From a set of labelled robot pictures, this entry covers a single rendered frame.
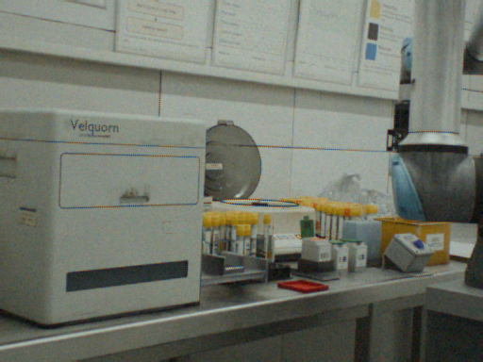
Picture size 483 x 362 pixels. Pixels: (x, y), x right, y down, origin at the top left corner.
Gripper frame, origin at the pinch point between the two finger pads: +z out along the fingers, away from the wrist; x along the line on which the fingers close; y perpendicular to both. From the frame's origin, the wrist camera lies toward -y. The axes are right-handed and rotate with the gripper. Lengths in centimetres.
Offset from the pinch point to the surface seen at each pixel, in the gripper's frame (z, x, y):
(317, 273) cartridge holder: 16.4, 6.8, 40.3
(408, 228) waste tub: 9.0, 3.7, 6.5
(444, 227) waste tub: 8.9, 6.5, -3.7
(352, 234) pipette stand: 10.3, -1.0, 20.7
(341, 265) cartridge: 15.7, 4.9, 30.7
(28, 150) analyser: -7, 9, 103
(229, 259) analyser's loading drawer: 12, 8, 64
